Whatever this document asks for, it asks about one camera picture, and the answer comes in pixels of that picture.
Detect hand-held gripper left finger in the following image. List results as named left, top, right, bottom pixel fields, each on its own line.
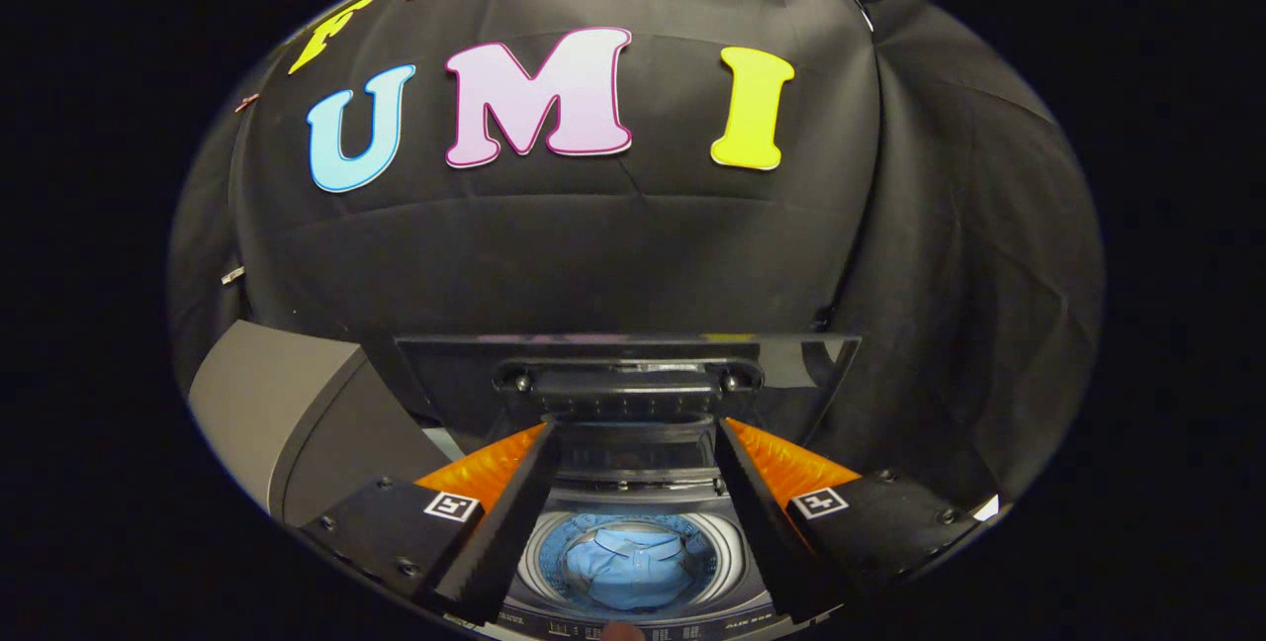
left=295, top=420, right=565, bottom=627

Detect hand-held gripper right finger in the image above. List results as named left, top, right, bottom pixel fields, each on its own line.
left=716, top=416, right=982, bottom=624

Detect grey washing machine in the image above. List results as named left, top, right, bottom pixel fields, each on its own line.
left=493, top=413, right=794, bottom=641

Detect light blue polo shirt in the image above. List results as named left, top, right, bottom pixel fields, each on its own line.
left=564, top=520, right=699, bottom=612

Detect grey cabinet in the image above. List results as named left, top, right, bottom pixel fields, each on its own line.
left=187, top=319, right=451, bottom=529

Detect black backdrop cloth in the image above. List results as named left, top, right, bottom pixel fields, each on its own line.
left=168, top=0, right=1106, bottom=523

